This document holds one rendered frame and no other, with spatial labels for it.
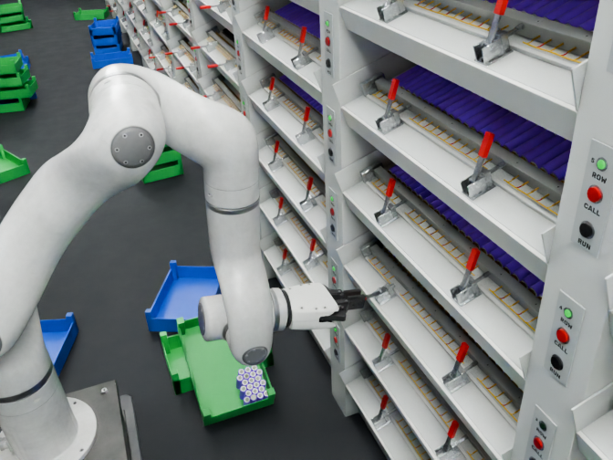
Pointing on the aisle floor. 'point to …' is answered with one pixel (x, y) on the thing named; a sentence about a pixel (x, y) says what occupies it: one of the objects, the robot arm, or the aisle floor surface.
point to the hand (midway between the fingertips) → (353, 299)
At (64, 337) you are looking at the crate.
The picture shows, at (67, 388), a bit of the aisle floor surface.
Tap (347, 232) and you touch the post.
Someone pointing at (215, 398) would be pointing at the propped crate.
